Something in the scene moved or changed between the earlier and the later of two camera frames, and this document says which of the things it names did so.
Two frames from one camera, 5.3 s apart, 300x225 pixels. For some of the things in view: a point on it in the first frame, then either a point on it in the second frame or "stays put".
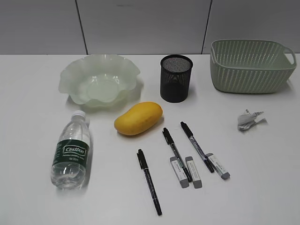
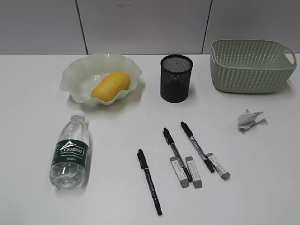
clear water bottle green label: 69,165 stays put
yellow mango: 141,117 → 111,86
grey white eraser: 223,175 stays put
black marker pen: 144,166 stays put
